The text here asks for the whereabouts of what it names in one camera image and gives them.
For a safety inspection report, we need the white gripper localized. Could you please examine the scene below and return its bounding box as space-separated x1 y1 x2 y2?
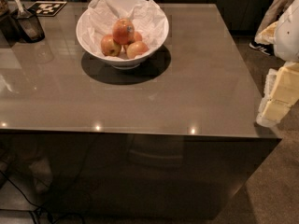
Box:
255 0 299 127

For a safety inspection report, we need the right front red-yellow apple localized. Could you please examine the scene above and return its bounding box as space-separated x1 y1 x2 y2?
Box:
126 41 149 59

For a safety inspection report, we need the red-yellow apple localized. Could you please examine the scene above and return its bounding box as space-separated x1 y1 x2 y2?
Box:
100 35 121 57
112 18 135 45
126 41 149 59

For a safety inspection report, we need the back hidden red apple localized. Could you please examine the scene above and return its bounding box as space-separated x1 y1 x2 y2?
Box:
123 31 143 51

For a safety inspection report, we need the white ceramic bowl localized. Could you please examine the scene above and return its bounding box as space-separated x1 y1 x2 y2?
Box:
76 0 169 69

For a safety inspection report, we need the top red-yellow apple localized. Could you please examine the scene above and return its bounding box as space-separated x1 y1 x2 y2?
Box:
112 18 135 45

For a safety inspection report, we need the left red-yellow apple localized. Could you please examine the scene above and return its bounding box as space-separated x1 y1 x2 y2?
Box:
100 35 121 57

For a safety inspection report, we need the person in beige trousers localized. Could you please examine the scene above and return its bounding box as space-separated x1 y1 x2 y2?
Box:
249 0 294 56

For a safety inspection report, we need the white crumpled paper liner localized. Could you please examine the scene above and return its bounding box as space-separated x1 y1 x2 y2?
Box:
76 0 169 66

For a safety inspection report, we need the black white fiducial marker card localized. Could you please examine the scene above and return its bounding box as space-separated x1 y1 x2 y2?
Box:
29 1 66 17

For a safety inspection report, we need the black cable on floor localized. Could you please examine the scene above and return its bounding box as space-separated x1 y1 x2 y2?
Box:
0 170 87 224

